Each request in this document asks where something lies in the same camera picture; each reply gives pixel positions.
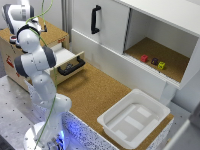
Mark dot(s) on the white sliding door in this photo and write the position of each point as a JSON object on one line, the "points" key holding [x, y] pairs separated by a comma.
{"points": [[111, 23]]}

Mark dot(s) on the wooden drawer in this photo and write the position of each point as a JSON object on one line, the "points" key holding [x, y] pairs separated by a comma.
{"points": [[66, 55]]}

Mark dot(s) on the yellow block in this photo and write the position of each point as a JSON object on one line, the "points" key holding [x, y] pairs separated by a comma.
{"points": [[161, 65]]}

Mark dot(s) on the wooden drawer box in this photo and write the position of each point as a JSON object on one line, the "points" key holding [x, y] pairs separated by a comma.
{"points": [[55, 35]]}

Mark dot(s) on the white plastic box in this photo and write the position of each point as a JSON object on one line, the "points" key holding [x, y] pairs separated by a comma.
{"points": [[133, 121]]}

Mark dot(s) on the pink block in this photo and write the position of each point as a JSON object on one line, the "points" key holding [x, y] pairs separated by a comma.
{"points": [[144, 58]]}

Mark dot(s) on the white cabinet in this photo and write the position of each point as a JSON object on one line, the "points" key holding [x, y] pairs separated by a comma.
{"points": [[110, 63]]}

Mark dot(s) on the purple block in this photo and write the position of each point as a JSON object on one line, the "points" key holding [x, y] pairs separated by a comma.
{"points": [[154, 61]]}

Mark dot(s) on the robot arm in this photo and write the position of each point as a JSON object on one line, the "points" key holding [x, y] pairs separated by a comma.
{"points": [[40, 88]]}

